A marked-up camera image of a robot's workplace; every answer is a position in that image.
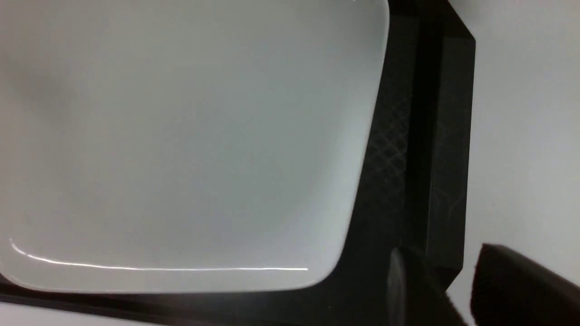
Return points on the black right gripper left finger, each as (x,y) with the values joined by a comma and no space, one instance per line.
(415,296)

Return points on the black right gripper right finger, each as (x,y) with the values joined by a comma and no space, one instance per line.
(509,289)

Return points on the white square rice plate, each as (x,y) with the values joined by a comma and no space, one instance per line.
(176,146)

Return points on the black serving tray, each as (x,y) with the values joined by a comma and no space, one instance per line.
(412,192)

